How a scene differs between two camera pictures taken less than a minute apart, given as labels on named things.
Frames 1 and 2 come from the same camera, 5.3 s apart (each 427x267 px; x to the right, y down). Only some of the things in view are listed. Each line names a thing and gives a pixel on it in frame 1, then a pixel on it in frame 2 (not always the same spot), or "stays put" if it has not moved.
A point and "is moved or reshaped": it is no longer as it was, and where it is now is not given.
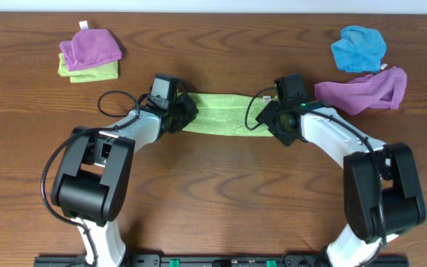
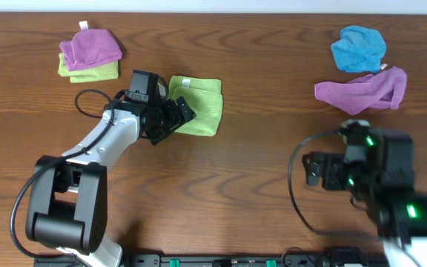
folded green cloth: [104, 73] stays put
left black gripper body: [185, 112] stays put
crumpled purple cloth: [382, 89] stays put
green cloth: [228, 114] is moved or reshaped
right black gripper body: [272, 116] to [336, 176]
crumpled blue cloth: [359, 50] stays put
